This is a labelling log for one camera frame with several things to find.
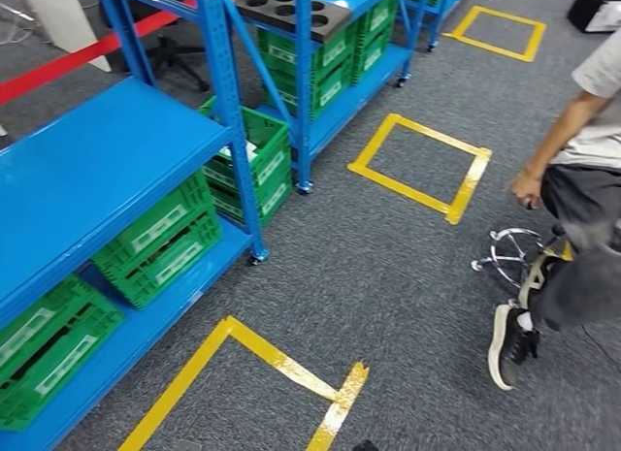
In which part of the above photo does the chrome stool base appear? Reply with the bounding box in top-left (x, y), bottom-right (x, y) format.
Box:
top-left (470, 226), bottom-right (555, 297)

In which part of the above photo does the green open plastic crate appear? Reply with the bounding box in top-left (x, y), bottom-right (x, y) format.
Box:
top-left (199, 97), bottom-right (291, 160)

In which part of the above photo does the black tray with round holes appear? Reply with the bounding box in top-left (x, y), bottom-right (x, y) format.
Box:
top-left (231, 0), bottom-right (354, 46)

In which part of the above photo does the person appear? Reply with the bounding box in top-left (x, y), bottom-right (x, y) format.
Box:
top-left (487, 26), bottom-right (621, 393)

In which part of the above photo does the black office chair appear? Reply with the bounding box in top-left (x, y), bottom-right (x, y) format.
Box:
top-left (131, 0), bottom-right (210, 94)

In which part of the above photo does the person's hand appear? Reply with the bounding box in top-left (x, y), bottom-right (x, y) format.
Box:
top-left (510, 167), bottom-right (544, 210)

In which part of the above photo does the long red barrier belt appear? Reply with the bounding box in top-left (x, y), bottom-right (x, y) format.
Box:
top-left (0, 0), bottom-right (198, 107)

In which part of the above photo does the black shoe white sole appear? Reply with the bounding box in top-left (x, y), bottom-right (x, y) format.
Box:
top-left (487, 302), bottom-right (541, 393)

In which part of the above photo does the yellow floor tape square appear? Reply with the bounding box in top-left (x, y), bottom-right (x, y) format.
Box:
top-left (347, 113), bottom-right (493, 226)
top-left (117, 314), bottom-right (370, 451)
top-left (442, 4), bottom-right (547, 64)

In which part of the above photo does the white paper sheet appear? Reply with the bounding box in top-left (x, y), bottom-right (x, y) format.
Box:
top-left (217, 139), bottom-right (259, 165)

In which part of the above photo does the white office desk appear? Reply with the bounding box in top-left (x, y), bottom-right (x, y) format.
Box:
top-left (18, 0), bottom-right (113, 74)

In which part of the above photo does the black and white equipment box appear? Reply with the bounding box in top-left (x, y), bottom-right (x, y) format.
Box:
top-left (566, 0), bottom-right (621, 35)

